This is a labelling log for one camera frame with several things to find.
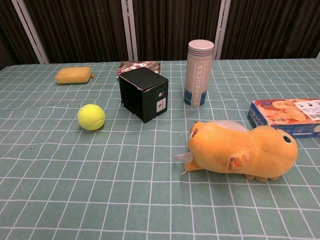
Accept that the black cardboard box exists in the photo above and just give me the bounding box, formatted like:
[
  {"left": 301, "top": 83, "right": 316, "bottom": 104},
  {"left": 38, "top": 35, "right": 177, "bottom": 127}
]
[{"left": 118, "top": 66, "right": 169, "bottom": 124}]

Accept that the yellow tennis ball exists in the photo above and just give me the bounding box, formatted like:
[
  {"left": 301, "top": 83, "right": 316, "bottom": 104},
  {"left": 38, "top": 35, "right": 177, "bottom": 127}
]
[{"left": 76, "top": 103, "right": 106, "bottom": 131}]

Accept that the white Starbucks tumbler bottle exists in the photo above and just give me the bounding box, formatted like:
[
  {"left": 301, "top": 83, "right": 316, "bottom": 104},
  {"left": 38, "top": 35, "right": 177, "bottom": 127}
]
[{"left": 183, "top": 39, "right": 215, "bottom": 108}]

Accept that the silver red snack packet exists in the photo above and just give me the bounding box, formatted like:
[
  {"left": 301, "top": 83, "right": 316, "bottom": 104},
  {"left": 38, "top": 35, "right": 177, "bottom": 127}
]
[{"left": 116, "top": 60, "right": 162, "bottom": 80}]

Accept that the green grid tablecloth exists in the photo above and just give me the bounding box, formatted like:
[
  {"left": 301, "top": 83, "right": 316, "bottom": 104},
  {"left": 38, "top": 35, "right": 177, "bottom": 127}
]
[{"left": 0, "top": 57, "right": 320, "bottom": 240}]

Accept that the orange plush toy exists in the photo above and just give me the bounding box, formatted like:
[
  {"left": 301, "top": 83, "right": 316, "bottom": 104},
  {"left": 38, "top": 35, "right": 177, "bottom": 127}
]
[{"left": 170, "top": 119, "right": 299, "bottom": 181}]

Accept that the yellow sponge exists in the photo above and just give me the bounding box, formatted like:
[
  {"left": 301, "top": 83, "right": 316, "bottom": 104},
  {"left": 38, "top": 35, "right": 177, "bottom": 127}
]
[{"left": 55, "top": 66, "right": 95, "bottom": 85}]

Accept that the blue orange flat carton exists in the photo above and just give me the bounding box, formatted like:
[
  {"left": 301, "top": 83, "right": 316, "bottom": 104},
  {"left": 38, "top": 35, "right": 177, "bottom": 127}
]
[{"left": 247, "top": 98, "right": 320, "bottom": 139}]

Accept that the white screen frame post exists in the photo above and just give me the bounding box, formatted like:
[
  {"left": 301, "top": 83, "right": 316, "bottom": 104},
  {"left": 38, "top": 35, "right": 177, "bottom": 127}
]
[
  {"left": 213, "top": 0, "right": 232, "bottom": 60},
  {"left": 120, "top": 0, "right": 140, "bottom": 62},
  {"left": 11, "top": 0, "right": 51, "bottom": 65}
]

